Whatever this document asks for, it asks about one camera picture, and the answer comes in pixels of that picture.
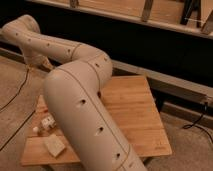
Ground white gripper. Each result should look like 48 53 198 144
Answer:
31 55 54 71

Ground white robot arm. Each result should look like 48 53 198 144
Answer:
2 15 147 171

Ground beige sponge block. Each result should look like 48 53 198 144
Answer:
43 134 66 157

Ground black floor cable left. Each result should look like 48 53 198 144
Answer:
0 66 37 152

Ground black floor cable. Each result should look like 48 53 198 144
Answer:
182 101 213 143
0 66 37 152

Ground black floor cable right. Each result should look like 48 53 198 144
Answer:
182 101 213 143

